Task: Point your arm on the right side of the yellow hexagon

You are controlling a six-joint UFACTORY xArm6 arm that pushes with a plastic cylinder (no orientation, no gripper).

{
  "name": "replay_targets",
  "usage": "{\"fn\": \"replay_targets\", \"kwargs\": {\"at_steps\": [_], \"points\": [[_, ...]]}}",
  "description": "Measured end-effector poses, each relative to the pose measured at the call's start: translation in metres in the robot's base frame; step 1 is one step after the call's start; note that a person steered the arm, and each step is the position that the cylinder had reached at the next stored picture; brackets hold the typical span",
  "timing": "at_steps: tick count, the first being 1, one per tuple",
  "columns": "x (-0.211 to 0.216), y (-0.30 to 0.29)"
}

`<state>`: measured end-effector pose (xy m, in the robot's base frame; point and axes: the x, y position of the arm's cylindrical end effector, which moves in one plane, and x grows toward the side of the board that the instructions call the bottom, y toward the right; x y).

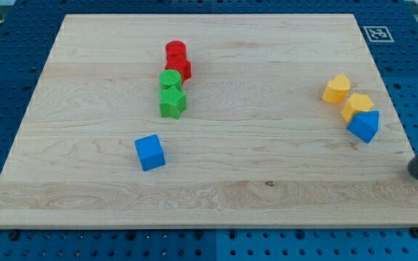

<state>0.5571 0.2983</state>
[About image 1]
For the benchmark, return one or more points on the yellow hexagon block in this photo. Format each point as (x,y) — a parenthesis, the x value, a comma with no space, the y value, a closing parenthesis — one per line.
(356,103)

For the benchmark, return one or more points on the wooden board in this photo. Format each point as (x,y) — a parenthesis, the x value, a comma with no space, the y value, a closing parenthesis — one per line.
(256,147)

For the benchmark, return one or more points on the green star block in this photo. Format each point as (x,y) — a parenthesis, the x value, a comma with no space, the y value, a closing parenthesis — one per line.
(172,102)

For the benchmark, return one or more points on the blue cube block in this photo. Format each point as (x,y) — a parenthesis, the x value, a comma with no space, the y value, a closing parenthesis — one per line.
(150,152)

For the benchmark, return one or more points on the green cylinder block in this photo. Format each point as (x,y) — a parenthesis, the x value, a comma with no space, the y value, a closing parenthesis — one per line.
(169,78)

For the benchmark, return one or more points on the red star block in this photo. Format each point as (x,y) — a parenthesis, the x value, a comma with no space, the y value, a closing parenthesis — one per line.
(181,64)

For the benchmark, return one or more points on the red cylinder block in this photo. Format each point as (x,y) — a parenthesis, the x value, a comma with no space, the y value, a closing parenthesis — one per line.
(176,48)

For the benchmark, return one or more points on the yellow heart block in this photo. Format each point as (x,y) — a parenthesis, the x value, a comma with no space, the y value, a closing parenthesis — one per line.
(336,89)

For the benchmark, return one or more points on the blue pentagon block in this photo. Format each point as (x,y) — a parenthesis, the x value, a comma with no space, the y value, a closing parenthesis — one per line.
(365,125)

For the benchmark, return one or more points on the white fiducial marker tag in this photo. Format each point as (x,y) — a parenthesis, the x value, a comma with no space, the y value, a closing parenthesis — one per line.
(378,34)

